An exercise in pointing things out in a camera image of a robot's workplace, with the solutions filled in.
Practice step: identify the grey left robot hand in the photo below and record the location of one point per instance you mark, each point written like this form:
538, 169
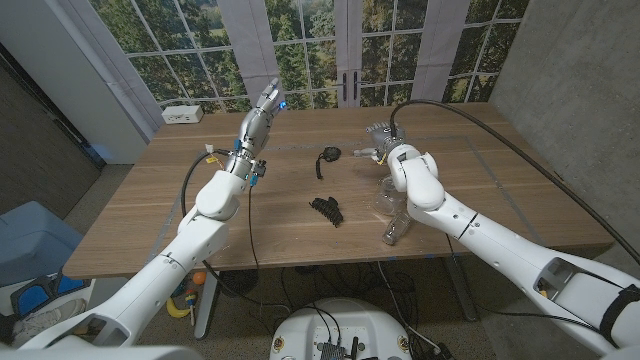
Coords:
255, 130

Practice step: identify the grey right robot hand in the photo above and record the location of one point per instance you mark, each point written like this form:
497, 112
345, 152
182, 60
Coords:
386, 139

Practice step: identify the clear hinged glass jar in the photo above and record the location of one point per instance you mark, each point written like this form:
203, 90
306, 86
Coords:
385, 200

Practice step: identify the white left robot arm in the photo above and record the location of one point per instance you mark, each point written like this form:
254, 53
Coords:
200, 235

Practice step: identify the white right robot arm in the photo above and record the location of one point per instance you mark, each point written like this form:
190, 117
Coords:
500, 240

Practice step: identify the clear glass salt shaker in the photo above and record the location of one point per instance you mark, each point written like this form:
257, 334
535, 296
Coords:
395, 231

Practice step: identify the white power strip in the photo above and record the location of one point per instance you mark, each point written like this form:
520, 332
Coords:
182, 114

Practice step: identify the printed window backdrop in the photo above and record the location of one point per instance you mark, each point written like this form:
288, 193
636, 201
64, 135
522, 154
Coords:
300, 50

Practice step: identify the black hair claw clip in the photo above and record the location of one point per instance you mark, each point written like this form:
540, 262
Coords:
327, 210

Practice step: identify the black round disc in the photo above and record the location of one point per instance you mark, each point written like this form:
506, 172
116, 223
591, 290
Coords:
239, 282

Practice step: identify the orange ball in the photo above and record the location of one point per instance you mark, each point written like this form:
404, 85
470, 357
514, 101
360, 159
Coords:
199, 278

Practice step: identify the grey table leg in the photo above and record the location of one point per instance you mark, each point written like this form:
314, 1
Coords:
460, 290

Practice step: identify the white table leg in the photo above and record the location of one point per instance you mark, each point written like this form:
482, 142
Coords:
207, 305

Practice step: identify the colourful toy stick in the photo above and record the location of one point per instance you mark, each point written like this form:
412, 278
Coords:
190, 304

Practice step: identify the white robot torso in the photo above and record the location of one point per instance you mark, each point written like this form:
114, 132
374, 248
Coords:
340, 330

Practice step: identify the yellow toy banana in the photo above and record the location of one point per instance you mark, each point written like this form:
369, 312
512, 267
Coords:
176, 311

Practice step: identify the blue plastic bin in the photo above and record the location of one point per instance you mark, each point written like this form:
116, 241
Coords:
30, 240

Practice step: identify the blue and black bag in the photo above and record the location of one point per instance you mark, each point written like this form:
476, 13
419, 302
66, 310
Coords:
35, 297

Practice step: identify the white sneaker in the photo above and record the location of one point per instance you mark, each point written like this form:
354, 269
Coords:
45, 320

